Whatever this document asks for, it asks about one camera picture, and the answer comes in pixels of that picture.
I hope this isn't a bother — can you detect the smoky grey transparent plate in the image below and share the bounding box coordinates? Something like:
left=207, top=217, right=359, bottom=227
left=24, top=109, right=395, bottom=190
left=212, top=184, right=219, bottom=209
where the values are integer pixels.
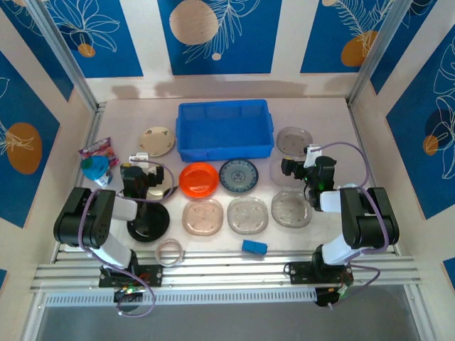
left=276, top=126, right=314, bottom=157

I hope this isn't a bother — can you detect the cream floral plate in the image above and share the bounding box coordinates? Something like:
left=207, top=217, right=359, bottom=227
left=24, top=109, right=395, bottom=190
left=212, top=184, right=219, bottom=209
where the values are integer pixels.
left=137, top=126, right=177, bottom=158

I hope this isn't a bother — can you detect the black plate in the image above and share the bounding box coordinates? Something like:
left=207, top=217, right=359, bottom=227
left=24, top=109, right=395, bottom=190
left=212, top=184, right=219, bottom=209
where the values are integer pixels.
left=127, top=200, right=171, bottom=243

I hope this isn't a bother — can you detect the pinkish clear square plate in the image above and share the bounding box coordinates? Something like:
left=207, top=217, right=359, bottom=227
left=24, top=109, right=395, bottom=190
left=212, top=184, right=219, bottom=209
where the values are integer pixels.
left=181, top=197, right=225, bottom=236

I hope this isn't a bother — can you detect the blue plastic bin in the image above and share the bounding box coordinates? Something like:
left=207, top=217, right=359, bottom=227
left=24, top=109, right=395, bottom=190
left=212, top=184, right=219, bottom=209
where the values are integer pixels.
left=175, top=98, right=275, bottom=163

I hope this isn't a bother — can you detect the blue plastic cup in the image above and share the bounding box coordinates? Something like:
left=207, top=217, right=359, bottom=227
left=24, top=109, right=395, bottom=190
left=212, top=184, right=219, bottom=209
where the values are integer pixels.
left=81, top=157, right=114, bottom=188

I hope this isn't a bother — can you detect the orange plastic plate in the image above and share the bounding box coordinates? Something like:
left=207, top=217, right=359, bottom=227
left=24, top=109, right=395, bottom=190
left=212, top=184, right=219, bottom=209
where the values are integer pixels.
left=178, top=162, right=220, bottom=199

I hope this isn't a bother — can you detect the colourful snack bag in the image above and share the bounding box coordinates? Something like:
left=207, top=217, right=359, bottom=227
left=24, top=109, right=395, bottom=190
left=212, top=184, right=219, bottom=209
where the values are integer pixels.
left=77, top=137, right=121, bottom=168

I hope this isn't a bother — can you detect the blue and white porcelain plate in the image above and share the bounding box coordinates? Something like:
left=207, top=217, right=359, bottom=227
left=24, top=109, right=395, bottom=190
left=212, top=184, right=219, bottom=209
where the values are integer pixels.
left=218, top=158, right=259, bottom=195

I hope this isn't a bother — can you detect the clear tape roll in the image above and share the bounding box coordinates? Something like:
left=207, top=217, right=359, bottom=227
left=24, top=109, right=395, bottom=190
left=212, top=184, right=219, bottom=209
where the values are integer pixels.
left=155, top=238, right=185, bottom=267

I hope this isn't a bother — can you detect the small blue block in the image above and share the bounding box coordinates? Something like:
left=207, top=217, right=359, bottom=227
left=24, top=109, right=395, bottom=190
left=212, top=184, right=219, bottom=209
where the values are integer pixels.
left=241, top=239, right=268, bottom=256

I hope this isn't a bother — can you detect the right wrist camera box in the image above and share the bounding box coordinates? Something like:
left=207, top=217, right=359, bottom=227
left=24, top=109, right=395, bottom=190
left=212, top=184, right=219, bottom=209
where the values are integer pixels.
left=304, top=144, right=323, bottom=168

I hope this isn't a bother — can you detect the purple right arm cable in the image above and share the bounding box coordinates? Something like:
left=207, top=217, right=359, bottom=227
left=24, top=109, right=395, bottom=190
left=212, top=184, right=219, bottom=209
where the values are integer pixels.
left=312, top=141, right=388, bottom=298

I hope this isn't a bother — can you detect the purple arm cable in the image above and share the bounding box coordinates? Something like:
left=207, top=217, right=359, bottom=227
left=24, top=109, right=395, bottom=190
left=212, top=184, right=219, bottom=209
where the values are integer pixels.
left=80, top=158, right=177, bottom=317
left=312, top=141, right=388, bottom=298

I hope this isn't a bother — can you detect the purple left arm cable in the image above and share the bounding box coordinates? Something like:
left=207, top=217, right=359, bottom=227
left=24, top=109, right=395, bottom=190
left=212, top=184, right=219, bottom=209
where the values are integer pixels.
left=80, top=158, right=177, bottom=317

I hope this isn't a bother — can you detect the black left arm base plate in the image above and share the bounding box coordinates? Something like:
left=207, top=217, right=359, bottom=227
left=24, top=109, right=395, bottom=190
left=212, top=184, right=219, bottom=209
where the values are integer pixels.
left=98, top=264, right=164, bottom=288

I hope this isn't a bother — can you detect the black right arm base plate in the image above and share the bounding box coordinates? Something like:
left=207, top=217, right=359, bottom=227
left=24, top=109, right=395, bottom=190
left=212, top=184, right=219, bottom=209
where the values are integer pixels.
left=287, top=261, right=355, bottom=285

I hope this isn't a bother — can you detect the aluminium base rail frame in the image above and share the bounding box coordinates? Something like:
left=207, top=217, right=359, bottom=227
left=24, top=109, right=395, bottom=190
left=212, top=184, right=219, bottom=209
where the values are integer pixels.
left=30, top=248, right=424, bottom=293

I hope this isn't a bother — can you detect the white slotted cable duct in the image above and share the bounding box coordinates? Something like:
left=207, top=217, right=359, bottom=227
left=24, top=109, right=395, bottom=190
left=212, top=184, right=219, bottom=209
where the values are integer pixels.
left=44, top=288, right=318, bottom=307

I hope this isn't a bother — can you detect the aluminium corner post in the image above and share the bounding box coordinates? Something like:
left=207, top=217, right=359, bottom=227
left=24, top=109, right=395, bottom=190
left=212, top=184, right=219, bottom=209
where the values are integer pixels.
left=347, top=0, right=415, bottom=107
left=26, top=0, right=100, bottom=112

